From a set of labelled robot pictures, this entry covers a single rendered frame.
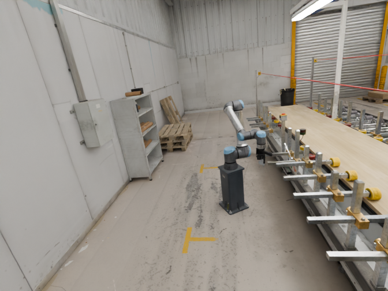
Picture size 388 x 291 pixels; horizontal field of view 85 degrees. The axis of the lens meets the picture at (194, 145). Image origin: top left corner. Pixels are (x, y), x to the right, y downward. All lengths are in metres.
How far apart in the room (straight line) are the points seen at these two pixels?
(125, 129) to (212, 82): 6.49
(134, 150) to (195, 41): 6.85
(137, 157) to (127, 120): 0.71
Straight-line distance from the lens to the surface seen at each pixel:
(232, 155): 2.69
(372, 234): 1.91
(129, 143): 3.97
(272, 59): 9.98
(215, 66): 9.77
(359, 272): 1.63
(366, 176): 2.15
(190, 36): 9.93
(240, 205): 3.05
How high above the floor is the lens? 1.85
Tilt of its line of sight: 19 degrees down
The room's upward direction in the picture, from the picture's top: 8 degrees counter-clockwise
